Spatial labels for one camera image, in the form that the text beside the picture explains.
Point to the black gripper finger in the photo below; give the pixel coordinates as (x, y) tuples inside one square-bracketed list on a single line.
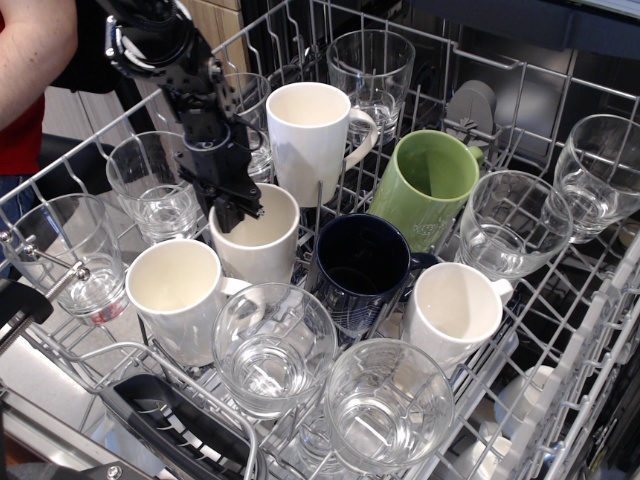
[(207, 196), (231, 211)]

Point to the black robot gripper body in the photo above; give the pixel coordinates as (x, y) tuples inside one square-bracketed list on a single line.
[(220, 153)]

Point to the white handleless ceramic cup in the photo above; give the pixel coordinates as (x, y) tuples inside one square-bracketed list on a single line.
[(263, 249)]

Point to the person forearm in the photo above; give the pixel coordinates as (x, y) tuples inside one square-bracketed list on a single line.
[(38, 41)]

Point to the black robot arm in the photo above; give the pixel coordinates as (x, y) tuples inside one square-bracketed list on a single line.
[(158, 42)]

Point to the clear glass back left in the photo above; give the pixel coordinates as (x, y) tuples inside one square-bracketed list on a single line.
[(249, 92)]

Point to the clear glass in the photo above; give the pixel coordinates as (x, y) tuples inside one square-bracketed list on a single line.
[(597, 173), (61, 232), (373, 68), (143, 171), (273, 345), (387, 406), (513, 224), (249, 92)]

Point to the clear glass left middle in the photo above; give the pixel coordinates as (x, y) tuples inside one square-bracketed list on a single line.
[(143, 171)]

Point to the white mug front left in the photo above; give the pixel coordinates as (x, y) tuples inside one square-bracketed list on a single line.
[(178, 287)]

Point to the tall white mug back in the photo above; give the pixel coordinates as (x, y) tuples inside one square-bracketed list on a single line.
[(315, 133)]

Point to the clear glass front centre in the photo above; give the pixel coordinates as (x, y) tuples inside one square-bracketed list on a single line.
[(273, 345)]

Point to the dark blue ceramic mug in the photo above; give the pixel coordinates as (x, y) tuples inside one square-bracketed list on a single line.
[(359, 264)]

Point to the clear glass far left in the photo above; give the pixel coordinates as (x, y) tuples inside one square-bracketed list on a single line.
[(61, 232)]

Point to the clear glass back centre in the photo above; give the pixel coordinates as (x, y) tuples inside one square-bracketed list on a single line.
[(373, 68)]

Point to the red shirt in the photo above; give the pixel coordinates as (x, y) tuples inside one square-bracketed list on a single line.
[(21, 142)]

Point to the metal clamp with screw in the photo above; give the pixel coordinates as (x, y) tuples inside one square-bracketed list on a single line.
[(26, 305)]

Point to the green ceramic mug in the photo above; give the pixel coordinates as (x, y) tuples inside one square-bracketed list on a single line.
[(426, 182)]

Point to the white mug front right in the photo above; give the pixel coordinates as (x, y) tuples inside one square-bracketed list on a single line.
[(452, 311)]

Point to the clear glass front bottom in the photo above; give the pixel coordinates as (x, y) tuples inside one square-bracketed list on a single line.
[(387, 406)]

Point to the grey plastic rack clip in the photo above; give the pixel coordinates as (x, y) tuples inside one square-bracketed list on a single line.
[(471, 108)]

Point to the clear glass right middle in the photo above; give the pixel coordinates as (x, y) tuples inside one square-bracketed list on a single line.
[(513, 224)]

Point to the white dish lower rack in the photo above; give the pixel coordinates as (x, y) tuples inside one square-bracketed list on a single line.
[(519, 397)]

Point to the clear glass far right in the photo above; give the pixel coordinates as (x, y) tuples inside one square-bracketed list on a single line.
[(597, 173)]

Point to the black dishwasher rack handle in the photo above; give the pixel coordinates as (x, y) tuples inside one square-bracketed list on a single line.
[(192, 443)]

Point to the grey wire dishwasher rack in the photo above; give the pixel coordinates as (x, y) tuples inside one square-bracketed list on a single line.
[(549, 63)]

